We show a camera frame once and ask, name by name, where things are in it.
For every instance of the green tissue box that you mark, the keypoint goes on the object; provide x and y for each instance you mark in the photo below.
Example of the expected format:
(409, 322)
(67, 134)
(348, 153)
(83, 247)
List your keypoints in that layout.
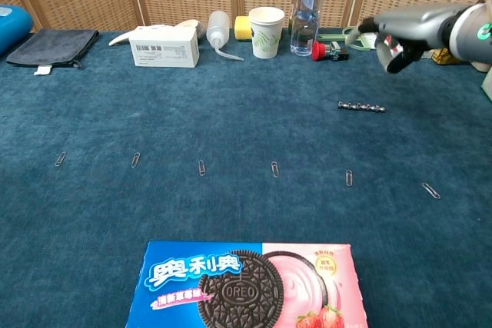
(488, 88)

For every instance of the blue detergent bottle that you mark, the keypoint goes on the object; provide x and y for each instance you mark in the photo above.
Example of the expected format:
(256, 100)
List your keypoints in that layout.
(13, 26)

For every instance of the blue pink Oreo box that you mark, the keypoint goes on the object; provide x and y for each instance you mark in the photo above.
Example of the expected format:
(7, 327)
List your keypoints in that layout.
(238, 293)

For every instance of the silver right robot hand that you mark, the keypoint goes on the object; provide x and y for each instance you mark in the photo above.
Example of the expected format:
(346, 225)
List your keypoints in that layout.
(411, 26)

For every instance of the dark grey zip pouch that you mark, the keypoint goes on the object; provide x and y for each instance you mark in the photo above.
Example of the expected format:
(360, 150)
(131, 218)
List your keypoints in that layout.
(54, 47)

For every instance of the silver metal rod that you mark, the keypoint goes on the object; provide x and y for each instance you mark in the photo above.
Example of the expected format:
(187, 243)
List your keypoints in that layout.
(361, 107)

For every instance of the clear water bottle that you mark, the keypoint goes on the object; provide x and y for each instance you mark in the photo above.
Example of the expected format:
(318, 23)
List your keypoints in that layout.
(305, 20)

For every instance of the leaf print paper cup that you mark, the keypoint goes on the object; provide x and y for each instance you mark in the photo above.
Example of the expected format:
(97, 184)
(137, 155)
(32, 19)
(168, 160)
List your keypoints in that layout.
(266, 38)

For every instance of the teal carpet table cover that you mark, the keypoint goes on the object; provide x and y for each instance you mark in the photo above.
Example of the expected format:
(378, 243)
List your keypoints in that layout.
(230, 120)

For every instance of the green hand brush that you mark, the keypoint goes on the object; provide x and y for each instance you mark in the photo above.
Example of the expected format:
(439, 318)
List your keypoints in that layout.
(334, 37)

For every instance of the yellow snack package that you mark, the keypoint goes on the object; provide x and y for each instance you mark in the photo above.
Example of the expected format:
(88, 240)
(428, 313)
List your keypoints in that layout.
(446, 57)

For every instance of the yellow sponge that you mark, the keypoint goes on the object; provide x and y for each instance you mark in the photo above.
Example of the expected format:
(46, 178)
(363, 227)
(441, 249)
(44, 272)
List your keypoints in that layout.
(242, 28)

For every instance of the red emergency stop button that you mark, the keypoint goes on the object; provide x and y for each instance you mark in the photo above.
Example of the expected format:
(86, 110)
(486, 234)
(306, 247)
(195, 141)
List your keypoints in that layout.
(318, 51)

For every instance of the translucent squeeze wash bottle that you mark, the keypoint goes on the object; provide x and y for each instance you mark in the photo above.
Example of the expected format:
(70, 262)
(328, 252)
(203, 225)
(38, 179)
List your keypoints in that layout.
(217, 30)

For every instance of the silver paper clip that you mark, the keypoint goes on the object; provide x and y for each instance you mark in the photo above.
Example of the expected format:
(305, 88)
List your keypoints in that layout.
(135, 160)
(201, 168)
(349, 177)
(275, 169)
(431, 190)
(60, 159)

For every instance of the white barcode carton box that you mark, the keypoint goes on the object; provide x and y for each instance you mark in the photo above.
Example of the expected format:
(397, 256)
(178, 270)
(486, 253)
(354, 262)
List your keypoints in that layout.
(165, 47)

